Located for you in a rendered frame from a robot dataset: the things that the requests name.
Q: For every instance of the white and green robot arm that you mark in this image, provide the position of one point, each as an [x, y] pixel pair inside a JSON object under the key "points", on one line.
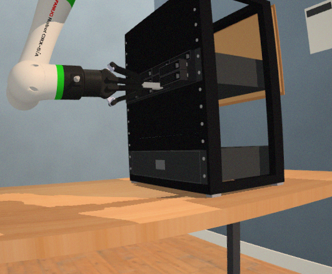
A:
{"points": [[33, 79]]}

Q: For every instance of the black server rack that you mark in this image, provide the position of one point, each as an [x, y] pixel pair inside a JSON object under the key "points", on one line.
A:
{"points": [[174, 136]]}

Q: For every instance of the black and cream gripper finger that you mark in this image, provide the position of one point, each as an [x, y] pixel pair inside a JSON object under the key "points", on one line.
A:
{"points": [[138, 88], [136, 78]]}

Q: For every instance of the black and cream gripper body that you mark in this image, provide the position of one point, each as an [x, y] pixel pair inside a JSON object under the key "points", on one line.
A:
{"points": [[95, 86]]}

